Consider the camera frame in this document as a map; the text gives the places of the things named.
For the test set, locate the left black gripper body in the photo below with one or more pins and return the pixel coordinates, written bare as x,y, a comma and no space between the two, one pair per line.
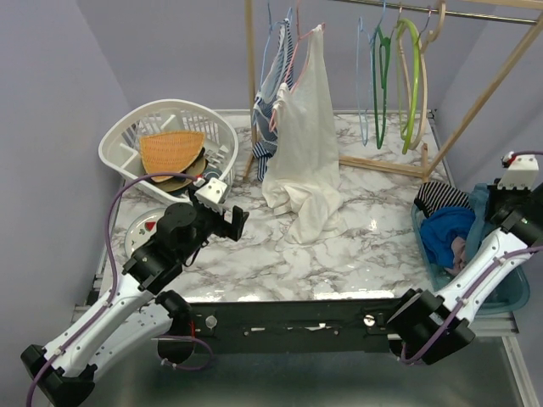
205,218

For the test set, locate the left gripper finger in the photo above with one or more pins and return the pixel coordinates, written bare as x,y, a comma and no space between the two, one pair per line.
239,218
225,229

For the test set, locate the teal blue tank top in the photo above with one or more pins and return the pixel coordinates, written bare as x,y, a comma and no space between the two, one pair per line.
478,200

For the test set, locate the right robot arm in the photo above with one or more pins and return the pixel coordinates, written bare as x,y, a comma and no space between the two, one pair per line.
432,326

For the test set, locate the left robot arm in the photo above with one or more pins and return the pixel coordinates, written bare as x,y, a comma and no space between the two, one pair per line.
138,305

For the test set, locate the white tank top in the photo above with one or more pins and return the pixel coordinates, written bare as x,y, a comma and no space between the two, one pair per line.
303,175

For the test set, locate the lime green hanger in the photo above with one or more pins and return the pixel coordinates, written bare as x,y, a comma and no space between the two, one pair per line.
412,86

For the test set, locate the beige wooden hanger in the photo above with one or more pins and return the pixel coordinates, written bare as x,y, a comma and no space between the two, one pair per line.
428,36

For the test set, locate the light blue plastic hanger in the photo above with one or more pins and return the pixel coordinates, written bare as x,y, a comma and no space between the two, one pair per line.
363,113

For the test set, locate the dark green plastic hanger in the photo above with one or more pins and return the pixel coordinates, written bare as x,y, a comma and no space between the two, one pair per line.
381,55

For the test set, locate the dark plates in basket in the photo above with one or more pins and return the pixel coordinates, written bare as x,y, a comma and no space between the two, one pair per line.
201,167

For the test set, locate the watermelon pattern plate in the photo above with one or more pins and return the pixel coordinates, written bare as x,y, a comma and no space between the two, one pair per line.
141,229

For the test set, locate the orange woven mat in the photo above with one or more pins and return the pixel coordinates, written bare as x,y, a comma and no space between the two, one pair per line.
171,151

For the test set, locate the white plastic laundry basket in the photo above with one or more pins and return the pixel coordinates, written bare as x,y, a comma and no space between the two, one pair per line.
119,149

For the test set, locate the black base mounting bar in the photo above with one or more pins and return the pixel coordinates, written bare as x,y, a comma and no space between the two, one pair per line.
290,326

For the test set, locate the blue striped garment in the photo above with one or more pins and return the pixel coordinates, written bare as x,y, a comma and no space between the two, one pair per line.
265,98

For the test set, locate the wooden clothes rack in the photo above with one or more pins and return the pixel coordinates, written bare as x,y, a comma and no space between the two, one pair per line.
425,170

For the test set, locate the black white striped garment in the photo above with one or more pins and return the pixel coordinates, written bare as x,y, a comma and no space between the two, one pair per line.
435,195

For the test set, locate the bright blue garment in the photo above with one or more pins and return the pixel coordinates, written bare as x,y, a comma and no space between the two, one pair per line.
440,229

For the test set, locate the pink garment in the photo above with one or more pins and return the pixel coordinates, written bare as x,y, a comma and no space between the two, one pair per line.
458,247

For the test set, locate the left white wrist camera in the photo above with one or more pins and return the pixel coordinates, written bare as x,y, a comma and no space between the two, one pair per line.
212,194

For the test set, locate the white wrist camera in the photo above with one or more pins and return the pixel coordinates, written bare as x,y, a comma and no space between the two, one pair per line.
521,170
212,194

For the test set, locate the pink wire hanger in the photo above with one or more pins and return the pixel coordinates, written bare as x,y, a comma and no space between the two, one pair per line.
290,71

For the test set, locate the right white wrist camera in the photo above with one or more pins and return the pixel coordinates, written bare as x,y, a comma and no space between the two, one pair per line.
521,170

